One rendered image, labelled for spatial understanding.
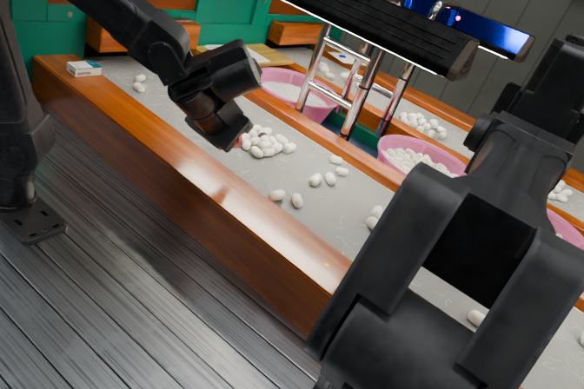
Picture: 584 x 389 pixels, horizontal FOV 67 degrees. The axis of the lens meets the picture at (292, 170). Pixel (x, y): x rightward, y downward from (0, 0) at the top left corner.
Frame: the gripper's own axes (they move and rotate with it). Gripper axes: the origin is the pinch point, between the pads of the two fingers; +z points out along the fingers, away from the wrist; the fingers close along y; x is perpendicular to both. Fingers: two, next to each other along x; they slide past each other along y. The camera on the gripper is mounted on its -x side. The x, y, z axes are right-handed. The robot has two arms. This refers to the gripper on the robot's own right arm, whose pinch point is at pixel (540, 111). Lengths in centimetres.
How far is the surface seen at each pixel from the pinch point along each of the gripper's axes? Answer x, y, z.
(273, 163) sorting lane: 33, 39, 5
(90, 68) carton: 29, 81, -10
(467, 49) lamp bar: -2.4, 14.3, 10.2
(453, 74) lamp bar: 1.7, 14.3, 8.0
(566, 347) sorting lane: 33.1, -22.9, 5.2
